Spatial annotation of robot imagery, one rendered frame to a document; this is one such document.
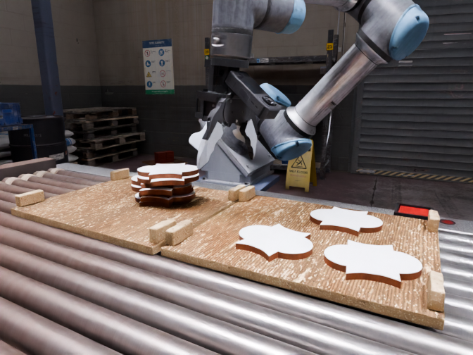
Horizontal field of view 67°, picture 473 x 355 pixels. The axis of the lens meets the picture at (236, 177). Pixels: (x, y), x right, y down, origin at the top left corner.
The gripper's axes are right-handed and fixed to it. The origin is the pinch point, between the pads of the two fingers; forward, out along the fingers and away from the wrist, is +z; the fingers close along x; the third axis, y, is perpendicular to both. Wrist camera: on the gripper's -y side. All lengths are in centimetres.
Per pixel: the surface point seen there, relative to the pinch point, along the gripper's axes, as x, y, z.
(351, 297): 9.8, -32.4, 7.9
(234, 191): -7.9, 5.6, 8.8
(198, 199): -3.3, 12.4, 11.9
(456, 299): -1.5, -41.8, 8.3
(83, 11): -250, 619, -90
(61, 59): -198, 591, -8
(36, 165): 10, 81, 19
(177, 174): 4.5, 11.0, 4.0
